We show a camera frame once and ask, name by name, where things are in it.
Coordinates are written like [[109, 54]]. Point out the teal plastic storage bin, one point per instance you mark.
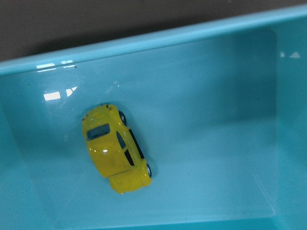
[[219, 110]]

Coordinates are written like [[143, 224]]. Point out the yellow beetle toy car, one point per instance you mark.
[[114, 149]]

